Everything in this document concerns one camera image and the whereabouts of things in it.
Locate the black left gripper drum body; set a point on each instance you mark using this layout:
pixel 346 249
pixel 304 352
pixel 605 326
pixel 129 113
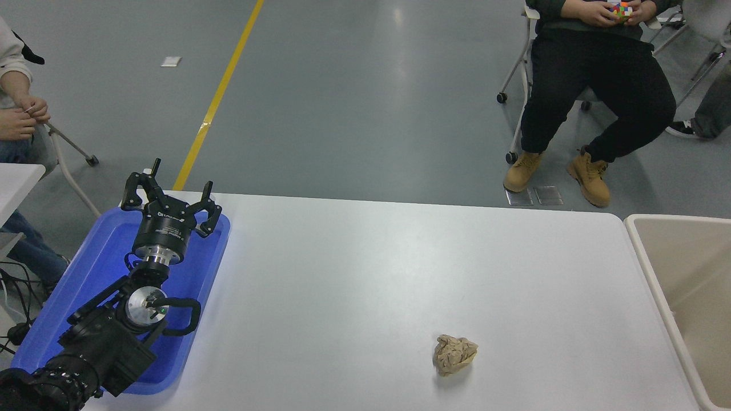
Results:
pixel 164 231

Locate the colourful puzzle cube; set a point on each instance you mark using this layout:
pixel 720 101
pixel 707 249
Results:
pixel 618 10

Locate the person's left forearm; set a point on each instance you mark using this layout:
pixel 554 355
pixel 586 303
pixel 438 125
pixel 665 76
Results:
pixel 16 85

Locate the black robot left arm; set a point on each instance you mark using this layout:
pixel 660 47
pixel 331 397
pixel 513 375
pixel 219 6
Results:
pixel 108 342

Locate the metal floor plate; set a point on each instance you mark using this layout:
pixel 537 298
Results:
pixel 549 195
pixel 519 197

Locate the person's left hand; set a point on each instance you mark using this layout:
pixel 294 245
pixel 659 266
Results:
pixel 34 108
pixel 642 10

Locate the person's right hand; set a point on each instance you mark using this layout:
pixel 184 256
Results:
pixel 16 125
pixel 588 12

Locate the blue plastic tray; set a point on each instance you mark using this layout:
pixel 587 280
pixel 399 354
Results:
pixel 194 274

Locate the yellow floor tape line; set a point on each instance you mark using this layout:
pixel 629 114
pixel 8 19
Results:
pixel 219 97

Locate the white side table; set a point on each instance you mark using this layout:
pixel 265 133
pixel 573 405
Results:
pixel 17 185

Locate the white paper scrap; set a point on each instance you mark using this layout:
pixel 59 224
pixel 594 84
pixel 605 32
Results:
pixel 171 60

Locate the person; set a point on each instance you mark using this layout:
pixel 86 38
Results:
pixel 714 108
pixel 599 74
pixel 8 51

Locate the crumpled tan paper ball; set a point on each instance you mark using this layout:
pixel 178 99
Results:
pixel 454 357

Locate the white wheeled chair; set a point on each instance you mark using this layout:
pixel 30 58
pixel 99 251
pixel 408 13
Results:
pixel 699 74
pixel 519 68

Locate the large pale bin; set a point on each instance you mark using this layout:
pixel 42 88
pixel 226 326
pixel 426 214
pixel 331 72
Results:
pixel 685 274

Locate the grey wheeled chair frame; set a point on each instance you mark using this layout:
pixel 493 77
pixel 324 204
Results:
pixel 68 171

